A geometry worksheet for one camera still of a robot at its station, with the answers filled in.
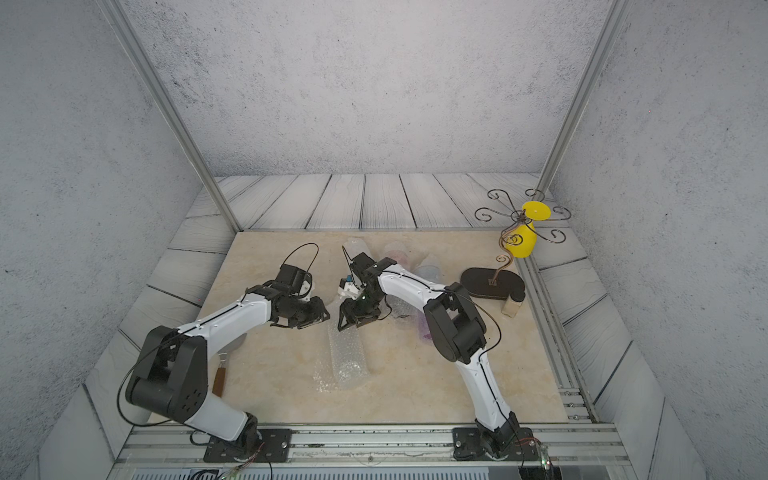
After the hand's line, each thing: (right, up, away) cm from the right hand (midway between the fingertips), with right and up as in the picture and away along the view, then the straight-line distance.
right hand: (349, 328), depth 87 cm
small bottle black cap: (+49, +7, +3) cm, 50 cm away
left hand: (-6, +3, +2) cm, 7 cm away
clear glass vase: (+1, -6, -9) cm, 11 cm away
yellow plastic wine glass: (+44, +25, -13) cm, 52 cm away
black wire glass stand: (+48, +12, +14) cm, 51 cm away
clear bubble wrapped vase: (-1, +24, +23) cm, 33 cm away
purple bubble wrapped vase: (+25, +17, +13) cm, 33 cm away
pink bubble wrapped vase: (+16, +21, +16) cm, 31 cm away
